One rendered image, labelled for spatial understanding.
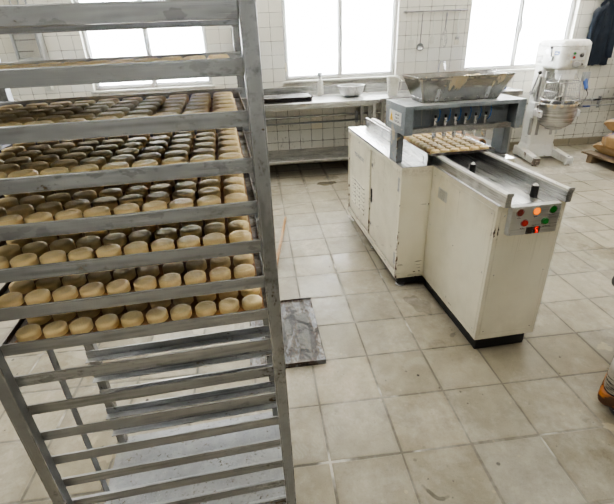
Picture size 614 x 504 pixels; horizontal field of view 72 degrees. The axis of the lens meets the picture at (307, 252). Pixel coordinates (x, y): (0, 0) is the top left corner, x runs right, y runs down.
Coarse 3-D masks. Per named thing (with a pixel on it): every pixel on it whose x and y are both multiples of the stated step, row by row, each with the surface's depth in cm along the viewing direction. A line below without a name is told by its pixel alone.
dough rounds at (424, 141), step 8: (408, 136) 281; (416, 136) 281; (424, 136) 282; (440, 136) 277; (448, 136) 277; (456, 136) 278; (464, 136) 274; (416, 144) 266; (424, 144) 259; (432, 144) 260; (440, 144) 261; (448, 144) 257; (456, 144) 256; (464, 144) 258; (472, 144) 255; (480, 144) 254; (432, 152) 245; (440, 152) 248
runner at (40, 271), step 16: (256, 240) 91; (112, 256) 87; (128, 256) 87; (144, 256) 88; (160, 256) 89; (176, 256) 89; (192, 256) 90; (208, 256) 91; (224, 256) 91; (0, 272) 84; (16, 272) 84; (32, 272) 85; (48, 272) 86; (64, 272) 86; (80, 272) 87
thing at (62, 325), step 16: (256, 288) 108; (144, 304) 105; (160, 304) 104; (176, 304) 106; (192, 304) 107; (208, 304) 103; (224, 304) 103; (240, 304) 106; (256, 304) 102; (32, 320) 100; (48, 320) 102; (64, 320) 101; (80, 320) 99; (96, 320) 99; (112, 320) 98; (128, 320) 98; (144, 320) 101; (160, 320) 99; (16, 336) 95; (32, 336) 95; (48, 336) 96
